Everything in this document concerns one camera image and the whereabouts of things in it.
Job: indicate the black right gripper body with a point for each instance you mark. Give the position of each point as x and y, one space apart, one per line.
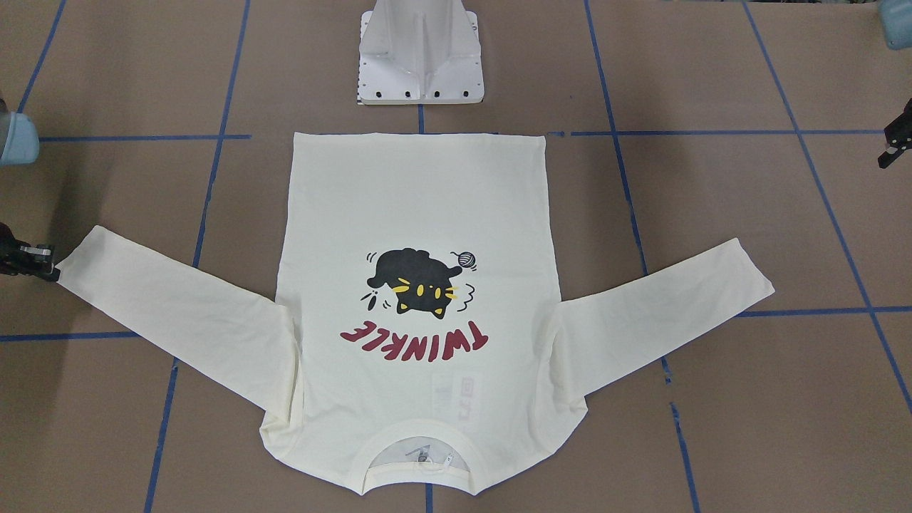
21 257

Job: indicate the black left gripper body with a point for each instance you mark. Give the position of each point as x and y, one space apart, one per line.
899 137

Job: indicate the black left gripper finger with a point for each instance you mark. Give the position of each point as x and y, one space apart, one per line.
888 156

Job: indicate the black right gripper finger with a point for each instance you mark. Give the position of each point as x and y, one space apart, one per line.
46 273
41 252

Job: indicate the cream long-sleeve cat shirt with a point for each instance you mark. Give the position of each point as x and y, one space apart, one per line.
418 332

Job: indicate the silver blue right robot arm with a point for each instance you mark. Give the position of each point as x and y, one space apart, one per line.
20 146

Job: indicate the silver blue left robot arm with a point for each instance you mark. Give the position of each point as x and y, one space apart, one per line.
895 18

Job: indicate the white camera post base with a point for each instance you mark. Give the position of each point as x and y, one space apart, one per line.
419 52

